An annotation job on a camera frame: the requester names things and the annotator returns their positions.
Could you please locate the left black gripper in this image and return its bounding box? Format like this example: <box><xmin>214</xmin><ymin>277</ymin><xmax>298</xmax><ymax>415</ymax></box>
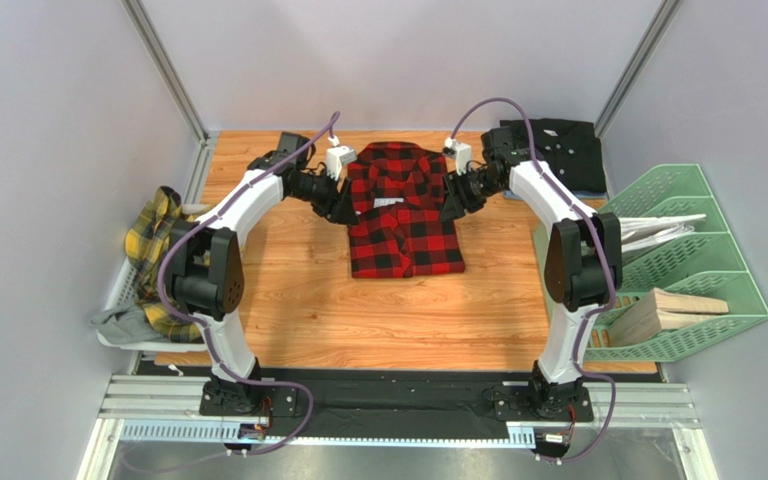
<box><xmin>290</xmin><ymin>167</ymin><xmax>362</xmax><ymax>228</ymax></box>

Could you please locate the red black plaid shirt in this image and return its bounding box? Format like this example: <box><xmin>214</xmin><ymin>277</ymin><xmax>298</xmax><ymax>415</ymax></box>
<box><xmin>347</xmin><ymin>142</ymin><xmax>466</xmax><ymax>279</ymax></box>

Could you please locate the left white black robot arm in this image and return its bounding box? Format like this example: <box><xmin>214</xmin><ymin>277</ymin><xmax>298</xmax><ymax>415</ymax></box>
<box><xmin>159</xmin><ymin>132</ymin><xmax>358</xmax><ymax>416</ymax></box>

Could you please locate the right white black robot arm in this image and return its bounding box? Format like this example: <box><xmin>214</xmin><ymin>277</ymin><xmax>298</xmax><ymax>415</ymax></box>
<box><xmin>440</xmin><ymin>127</ymin><xmax>622</xmax><ymax>419</ymax></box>

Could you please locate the white paper stack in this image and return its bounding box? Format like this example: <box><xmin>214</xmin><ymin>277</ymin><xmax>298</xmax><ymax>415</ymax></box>
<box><xmin>620</xmin><ymin>213</ymin><xmax>707</xmax><ymax>254</ymax></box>

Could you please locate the folded blue shirt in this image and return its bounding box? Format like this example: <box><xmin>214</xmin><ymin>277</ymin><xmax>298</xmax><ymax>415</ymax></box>
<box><xmin>490</xmin><ymin>128</ymin><xmax>608</xmax><ymax>201</ymax></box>

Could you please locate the folded black shirt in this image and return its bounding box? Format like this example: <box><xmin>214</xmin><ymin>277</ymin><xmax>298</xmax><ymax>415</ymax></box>
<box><xmin>499</xmin><ymin>118</ymin><xmax>608</xmax><ymax>195</ymax></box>

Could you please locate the yellow plaid shirt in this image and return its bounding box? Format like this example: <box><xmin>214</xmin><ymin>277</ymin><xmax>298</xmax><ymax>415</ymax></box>
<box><xmin>124</xmin><ymin>186</ymin><xmax>212</xmax><ymax>343</ymax></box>

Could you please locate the white plastic basket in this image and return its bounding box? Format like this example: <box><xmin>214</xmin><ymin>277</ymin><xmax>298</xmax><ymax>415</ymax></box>
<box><xmin>111</xmin><ymin>211</ymin><xmax>209</xmax><ymax>347</ymax></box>

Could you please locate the wooden block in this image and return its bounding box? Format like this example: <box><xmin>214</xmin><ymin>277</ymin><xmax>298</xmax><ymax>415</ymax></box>
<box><xmin>608</xmin><ymin>288</ymin><xmax>730</xmax><ymax>347</ymax></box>

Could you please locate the grey shirt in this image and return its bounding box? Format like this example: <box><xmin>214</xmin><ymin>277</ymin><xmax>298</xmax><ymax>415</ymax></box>
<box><xmin>89</xmin><ymin>302</ymin><xmax>162</xmax><ymax>346</ymax></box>

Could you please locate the green file organizer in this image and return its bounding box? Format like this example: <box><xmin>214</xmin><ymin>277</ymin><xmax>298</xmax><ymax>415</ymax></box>
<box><xmin>533</xmin><ymin>164</ymin><xmax>768</xmax><ymax>363</ymax></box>

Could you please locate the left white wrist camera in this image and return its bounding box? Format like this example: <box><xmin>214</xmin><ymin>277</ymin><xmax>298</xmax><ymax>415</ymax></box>
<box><xmin>325</xmin><ymin>135</ymin><xmax>357</xmax><ymax>180</ymax></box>

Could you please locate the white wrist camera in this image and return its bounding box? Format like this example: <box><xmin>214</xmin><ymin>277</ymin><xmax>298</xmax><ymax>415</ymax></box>
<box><xmin>325</xmin><ymin>135</ymin><xmax>357</xmax><ymax>180</ymax></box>
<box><xmin>442</xmin><ymin>137</ymin><xmax>472</xmax><ymax>176</ymax></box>

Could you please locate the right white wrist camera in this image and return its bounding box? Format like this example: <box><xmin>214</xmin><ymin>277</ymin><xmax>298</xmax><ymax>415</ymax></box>
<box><xmin>442</xmin><ymin>137</ymin><xmax>472</xmax><ymax>176</ymax></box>

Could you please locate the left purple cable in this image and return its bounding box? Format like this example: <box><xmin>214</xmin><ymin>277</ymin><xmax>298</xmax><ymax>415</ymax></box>
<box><xmin>120</xmin><ymin>110</ymin><xmax>343</xmax><ymax>475</ymax></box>

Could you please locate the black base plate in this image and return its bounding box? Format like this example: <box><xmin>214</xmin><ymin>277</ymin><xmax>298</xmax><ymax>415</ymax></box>
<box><xmin>134</xmin><ymin>359</ymin><xmax>665</xmax><ymax>441</ymax></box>

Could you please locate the left aluminium corner post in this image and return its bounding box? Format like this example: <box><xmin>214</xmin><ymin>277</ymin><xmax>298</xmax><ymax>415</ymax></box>
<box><xmin>122</xmin><ymin>0</ymin><xmax>210</xmax><ymax>142</ymax></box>

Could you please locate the aluminium corner post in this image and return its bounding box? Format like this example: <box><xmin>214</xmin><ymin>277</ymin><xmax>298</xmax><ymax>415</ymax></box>
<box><xmin>595</xmin><ymin>0</ymin><xmax>683</xmax><ymax>138</ymax></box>
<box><xmin>122</xmin><ymin>0</ymin><xmax>210</xmax><ymax>142</ymax></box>

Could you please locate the right aluminium corner post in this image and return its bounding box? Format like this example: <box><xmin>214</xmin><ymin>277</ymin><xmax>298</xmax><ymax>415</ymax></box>
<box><xmin>595</xmin><ymin>0</ymin><xmax>683</xmax><ymax>138</ymax></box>

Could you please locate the aluminium rail frame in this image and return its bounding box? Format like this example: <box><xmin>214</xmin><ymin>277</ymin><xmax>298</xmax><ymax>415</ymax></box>
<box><xmin>78</xmin><ymin>368</ymin><xmax>717</xmax><ymax>479</ymax></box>

